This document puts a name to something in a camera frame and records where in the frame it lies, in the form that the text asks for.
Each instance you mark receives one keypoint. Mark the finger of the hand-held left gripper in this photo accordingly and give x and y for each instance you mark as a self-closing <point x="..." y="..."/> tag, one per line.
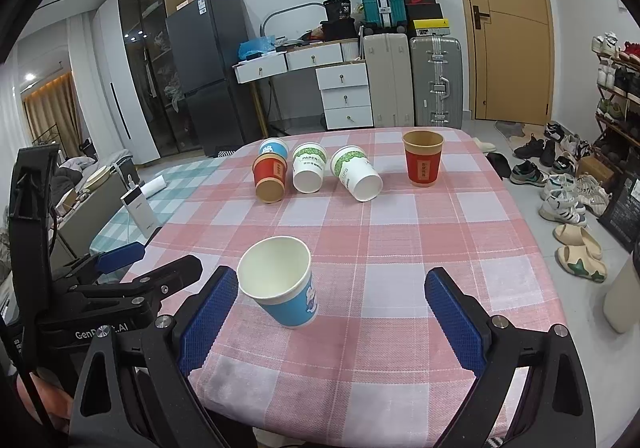
<point x="120" y="255"/>
<point x="170" y="273"/>

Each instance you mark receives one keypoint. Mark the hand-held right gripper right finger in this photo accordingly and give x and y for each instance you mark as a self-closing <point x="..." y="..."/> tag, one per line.
<point x="455" y="323"/>

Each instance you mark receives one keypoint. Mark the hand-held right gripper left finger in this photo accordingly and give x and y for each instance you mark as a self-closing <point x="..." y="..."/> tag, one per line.
<point x="210" y="320"/>

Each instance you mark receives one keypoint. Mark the blue paper cup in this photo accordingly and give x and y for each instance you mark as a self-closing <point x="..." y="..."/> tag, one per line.
<point x="295" y="303"/>
<point x="272" y="148"/>

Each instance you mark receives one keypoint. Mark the red sleeve paper cup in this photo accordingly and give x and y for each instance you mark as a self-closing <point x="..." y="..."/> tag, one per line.
<point x="422" y="165"/>
<point x="270" y="174"/>

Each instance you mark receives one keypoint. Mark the white green print paper cup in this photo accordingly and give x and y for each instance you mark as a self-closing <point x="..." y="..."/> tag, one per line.
<point x="350" y="169"/>
<point x="307" y="168"/>

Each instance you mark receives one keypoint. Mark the person's left hand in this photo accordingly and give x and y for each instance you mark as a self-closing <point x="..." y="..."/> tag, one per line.
<point x="47" y="400"/>

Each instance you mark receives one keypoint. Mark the grey sofa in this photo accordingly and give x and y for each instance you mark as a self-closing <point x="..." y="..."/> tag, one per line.
<point x="85" y="223"/>

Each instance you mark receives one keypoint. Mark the white power station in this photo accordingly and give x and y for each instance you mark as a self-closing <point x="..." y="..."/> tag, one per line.
<point x="142" y="213"/>

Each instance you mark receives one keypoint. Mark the white paper roll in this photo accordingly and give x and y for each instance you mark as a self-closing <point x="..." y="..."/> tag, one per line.
<point x="155" y="185"/>

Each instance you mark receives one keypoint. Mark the teal plaid cloth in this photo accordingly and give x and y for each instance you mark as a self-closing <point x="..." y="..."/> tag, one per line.
<point x="175" y="178"/>

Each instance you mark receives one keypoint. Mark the pink plaid tablecloth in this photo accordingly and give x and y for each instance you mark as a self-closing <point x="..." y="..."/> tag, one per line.
<point x="390" y="248"/>

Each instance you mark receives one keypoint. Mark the beige green foam slipper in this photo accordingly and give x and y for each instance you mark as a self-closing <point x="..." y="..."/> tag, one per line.
<point x="582" y="267"/>

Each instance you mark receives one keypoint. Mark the brown curtain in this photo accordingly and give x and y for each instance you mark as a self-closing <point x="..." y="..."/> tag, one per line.
<point x="50" y="113"/>

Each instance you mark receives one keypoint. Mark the black slipper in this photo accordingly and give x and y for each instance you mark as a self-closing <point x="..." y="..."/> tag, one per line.
<point x="500" y="165"/>

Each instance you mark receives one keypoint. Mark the white bin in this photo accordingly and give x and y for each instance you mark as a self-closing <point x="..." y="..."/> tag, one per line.
<point x="622" y="295"/>

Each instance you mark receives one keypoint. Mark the pile of sneakers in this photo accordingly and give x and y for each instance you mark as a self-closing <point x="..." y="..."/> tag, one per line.
<point x="560" y="178"/>

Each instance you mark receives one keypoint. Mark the glass door wardrobe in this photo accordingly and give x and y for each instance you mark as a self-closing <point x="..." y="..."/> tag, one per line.
<point x="145" y="78"/>

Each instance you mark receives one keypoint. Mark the small beige slipper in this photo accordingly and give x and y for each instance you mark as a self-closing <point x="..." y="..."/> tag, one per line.
<point x="484" y="145"/>

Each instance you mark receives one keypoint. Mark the dark grey refrigerator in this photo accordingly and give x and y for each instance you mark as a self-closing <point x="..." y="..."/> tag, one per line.
<point x="210" y="78"/>

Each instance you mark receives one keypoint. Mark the black bag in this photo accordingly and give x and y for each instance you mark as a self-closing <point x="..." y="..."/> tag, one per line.
<point x="622" y="213"/>

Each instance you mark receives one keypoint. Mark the grey door mat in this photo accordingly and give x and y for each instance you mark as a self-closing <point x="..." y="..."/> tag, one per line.
<point x="510" y="129"/>

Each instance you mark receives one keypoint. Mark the blue plastic bag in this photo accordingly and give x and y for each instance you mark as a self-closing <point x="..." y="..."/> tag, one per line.
<point x="255" y="48"/>

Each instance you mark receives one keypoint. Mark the silver suitcase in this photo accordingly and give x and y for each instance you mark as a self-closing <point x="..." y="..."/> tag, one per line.
<point x="435" y="78"/>

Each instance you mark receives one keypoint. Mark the white desk with drawers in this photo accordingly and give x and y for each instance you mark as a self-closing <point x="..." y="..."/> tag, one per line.
<point x="345" y="98"/>

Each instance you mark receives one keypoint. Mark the beige suitcase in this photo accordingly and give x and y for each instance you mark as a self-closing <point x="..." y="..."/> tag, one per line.
<point x="387" y="80"/>

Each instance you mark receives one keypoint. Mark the flat cardboard box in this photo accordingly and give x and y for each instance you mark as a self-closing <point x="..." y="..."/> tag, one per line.
<point x="190" y="4"/>

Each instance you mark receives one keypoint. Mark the wooden door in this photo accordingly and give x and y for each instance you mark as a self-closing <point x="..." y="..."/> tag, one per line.
<point x="510" y="53"/>

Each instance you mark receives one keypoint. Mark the wooden shoe rack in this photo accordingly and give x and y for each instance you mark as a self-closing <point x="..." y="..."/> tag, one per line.
<point x="617" y="93"/>

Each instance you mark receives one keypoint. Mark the yellow black shoe box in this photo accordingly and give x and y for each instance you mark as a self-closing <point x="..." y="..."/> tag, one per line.
<point x="429" y="28"/>

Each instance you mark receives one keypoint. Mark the grey arc desk lamp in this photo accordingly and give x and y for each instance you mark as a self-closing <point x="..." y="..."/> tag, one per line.
<point x="300" y="6"/>

